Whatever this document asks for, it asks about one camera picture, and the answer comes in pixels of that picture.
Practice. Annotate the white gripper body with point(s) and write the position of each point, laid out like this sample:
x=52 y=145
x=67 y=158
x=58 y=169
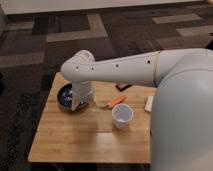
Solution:
x=82 y=93

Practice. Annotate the white ceramic cup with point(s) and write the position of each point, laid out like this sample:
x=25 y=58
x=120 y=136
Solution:
x=122 y=114

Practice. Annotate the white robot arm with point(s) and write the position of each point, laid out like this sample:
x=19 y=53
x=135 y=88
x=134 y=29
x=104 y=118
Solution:
x=181 y=121

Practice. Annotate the dark blue ceramic bowl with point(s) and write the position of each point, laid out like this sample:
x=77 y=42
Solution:
x=64 y=97

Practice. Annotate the dark brown small object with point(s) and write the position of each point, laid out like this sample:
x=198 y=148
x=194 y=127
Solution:
x=122 y=87

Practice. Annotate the orange carrot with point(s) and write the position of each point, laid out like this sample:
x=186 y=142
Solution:
x=116 y=101

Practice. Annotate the wooden table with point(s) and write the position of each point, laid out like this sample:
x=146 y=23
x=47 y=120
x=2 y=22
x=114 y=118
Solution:
x=88 y=135

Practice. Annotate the white rectangular block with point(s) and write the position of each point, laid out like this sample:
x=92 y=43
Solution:
x=148 y=105

